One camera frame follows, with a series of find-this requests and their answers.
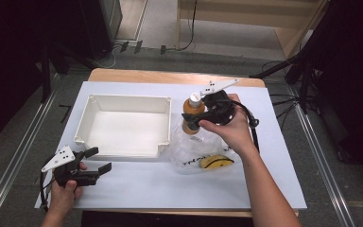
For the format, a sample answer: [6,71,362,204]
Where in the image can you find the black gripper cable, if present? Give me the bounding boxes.
[39,171,57,214]
[219,98,262,153]

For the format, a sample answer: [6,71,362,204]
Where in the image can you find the light wooden shelf unit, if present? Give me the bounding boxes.
[176,0,330,60]

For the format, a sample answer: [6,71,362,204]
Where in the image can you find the metal floor rail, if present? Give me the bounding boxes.
[0,91,59,227]
[291,89,357,227]

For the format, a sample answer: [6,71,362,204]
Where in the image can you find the black hanging cable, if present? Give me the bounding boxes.
[175,0,200,52]

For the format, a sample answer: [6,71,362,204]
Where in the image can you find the person's left hand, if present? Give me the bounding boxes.
[48,161,89,216]

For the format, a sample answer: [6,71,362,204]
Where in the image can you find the white plastic tray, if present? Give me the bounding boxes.
[73,93,173,160]

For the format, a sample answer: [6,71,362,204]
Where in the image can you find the white table mat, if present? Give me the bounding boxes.
[33,80,308,211]

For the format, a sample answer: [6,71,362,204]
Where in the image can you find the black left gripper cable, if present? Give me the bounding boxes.
[39,171,57,214]

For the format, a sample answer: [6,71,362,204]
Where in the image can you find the black floor cables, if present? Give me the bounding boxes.
[261,60,302,131]

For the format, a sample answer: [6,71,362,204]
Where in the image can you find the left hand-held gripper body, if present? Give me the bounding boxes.
[41,145,100,187]

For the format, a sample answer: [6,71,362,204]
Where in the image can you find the white floor cable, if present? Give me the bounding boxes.
[97,43,125,69]

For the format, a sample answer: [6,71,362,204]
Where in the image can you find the black metal post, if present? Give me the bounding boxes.
[40,46,53,104]

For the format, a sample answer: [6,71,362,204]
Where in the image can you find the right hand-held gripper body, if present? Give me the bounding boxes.
[198,79,239,128]

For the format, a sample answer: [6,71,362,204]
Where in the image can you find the orange juice bottle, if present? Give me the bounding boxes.
[181,92,207,136]

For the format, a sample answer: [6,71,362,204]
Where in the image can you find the person's right hand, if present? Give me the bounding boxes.
[198,94,261,158]

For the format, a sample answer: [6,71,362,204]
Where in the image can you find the wooden table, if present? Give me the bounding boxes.
[81,67,301,219]

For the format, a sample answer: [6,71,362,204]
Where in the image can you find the black tripod stand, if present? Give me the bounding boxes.
[249,18,332,115]

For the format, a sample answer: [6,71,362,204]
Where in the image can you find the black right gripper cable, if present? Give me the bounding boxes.
[219,98,262,153]

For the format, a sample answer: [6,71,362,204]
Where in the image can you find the dark cabinet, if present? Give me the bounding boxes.
[78,0,123,61]

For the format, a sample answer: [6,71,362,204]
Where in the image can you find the clear printed plastic bag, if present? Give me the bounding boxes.
[169,118,243,176]

